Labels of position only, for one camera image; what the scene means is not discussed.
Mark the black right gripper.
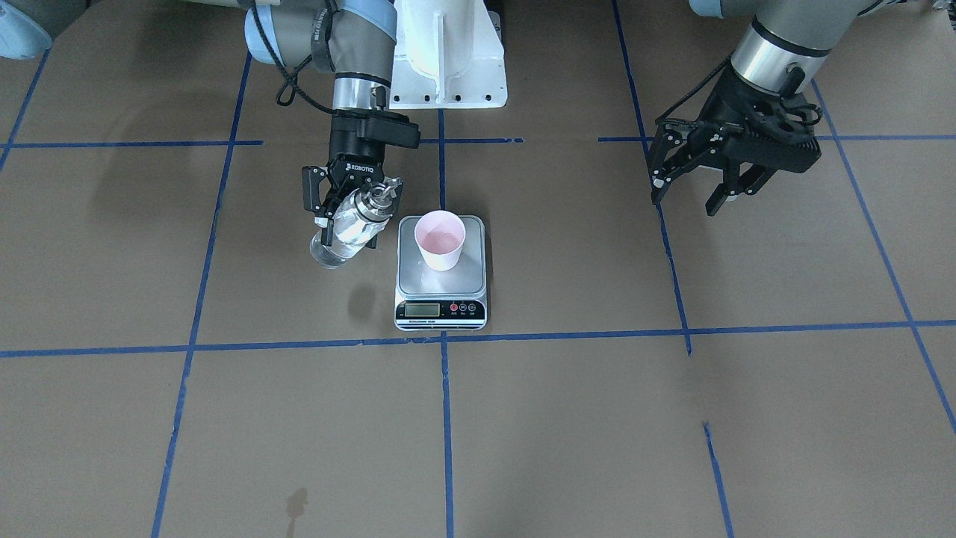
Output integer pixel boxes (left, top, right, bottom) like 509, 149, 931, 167
301, 109, 404, 250

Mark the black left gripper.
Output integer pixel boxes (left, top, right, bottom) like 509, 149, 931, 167
650, 71, 822, 217

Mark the clear glass sauce bottle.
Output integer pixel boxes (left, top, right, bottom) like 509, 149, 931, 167
310, 188, 370, 268

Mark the pink plastic cup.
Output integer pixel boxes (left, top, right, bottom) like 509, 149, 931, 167
414, 210, 467, 272

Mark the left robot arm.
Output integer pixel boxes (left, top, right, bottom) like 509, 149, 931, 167
648, 1, 887, 217

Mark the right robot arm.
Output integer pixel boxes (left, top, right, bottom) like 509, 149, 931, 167
235, 1, 420, 265

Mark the digital kitchen scale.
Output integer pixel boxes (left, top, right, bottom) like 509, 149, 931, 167
394, 215, 489, 331

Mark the black camera cable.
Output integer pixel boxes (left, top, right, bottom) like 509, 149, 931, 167
654, 54, 736, 126
250, 0, 337, 114

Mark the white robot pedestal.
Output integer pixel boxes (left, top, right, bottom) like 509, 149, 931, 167
390, 1, 509, 110

